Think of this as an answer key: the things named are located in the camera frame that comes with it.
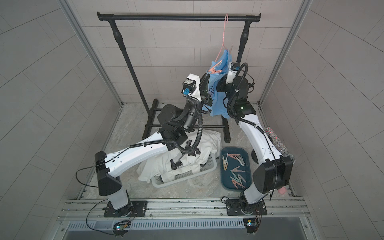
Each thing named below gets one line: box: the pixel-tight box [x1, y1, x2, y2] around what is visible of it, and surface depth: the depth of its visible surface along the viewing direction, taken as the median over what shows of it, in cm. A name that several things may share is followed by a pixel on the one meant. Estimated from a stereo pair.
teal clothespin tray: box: [220, 146, 253, 192], surface depth 84 cm
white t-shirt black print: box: [137, 130, 222, 184], surface depth 79 cm
